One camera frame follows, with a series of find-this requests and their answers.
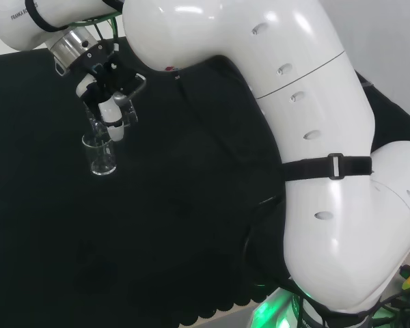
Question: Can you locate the green cable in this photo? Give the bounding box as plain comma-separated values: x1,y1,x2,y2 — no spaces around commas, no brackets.
71,13,121,47

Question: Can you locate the small clear glass beaker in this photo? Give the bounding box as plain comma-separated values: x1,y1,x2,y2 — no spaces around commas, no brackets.
84,98,139,137

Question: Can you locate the plain black arm strap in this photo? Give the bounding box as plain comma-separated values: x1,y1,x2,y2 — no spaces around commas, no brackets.
23,0,71,32

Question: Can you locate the clear glass beaker with spout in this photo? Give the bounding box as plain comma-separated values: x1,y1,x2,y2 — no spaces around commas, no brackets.
81,133,118,177

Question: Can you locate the black bench cloth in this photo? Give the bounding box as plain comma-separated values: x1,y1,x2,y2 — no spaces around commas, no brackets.
0,36,410,328

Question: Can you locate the black strap with buckle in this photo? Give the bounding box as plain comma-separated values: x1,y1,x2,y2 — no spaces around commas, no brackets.
282,153,373,181

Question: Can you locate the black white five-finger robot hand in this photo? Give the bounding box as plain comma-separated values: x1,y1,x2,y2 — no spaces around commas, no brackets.
71,39,147,143

